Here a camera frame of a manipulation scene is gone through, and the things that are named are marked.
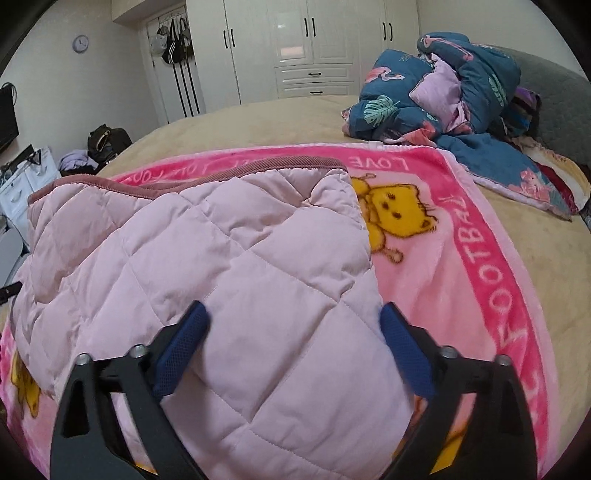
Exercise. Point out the dark brown bag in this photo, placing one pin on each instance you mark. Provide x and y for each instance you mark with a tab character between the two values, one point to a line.
108	141

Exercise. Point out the white wardrobe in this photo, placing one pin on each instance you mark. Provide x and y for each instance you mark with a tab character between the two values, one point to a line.
300	50

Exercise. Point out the white hanging bag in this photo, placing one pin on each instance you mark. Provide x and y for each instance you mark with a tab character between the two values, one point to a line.
159	44

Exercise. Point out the pink quilted jacket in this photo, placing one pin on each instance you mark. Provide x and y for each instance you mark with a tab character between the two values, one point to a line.
221	295

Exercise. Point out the lavender clothes pile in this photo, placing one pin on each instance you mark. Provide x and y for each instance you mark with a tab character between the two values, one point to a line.
76	161

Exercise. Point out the white chair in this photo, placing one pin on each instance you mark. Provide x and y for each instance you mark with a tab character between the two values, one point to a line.
11	249

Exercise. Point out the pink printed bear blanket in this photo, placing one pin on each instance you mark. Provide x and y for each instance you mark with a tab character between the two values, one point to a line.
461	249

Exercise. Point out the black wall television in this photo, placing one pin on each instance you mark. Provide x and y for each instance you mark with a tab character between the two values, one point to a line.
7	120

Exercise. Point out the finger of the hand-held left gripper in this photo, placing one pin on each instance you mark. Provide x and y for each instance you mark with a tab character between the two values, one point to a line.
9	291

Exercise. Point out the beige bed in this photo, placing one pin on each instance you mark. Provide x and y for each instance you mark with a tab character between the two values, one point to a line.
286	120

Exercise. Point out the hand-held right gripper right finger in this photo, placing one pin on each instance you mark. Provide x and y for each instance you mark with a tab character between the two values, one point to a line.
406	350

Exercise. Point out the black hanging bag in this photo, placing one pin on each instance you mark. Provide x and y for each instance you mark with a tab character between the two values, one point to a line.
178	48

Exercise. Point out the black frame stand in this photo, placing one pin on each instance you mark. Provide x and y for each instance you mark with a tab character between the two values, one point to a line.
25	157

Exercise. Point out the white door black stripes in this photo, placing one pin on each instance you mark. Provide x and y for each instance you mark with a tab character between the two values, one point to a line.
180	92

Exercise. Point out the purple wall clock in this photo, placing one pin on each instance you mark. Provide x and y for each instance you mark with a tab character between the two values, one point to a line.
81	44

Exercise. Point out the teal flamingo print quilt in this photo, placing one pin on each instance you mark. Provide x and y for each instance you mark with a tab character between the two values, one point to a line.
452	92

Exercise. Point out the white drawer dresser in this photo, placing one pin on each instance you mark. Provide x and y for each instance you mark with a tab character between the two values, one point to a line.
27	184

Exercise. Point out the colourful printed pillow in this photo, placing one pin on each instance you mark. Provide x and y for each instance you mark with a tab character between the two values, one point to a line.
561	173

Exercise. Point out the purple striped cloth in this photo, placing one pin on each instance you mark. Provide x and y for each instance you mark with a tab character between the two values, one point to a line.
524	113

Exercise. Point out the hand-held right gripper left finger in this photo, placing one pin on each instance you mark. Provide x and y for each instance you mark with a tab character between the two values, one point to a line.
180	355

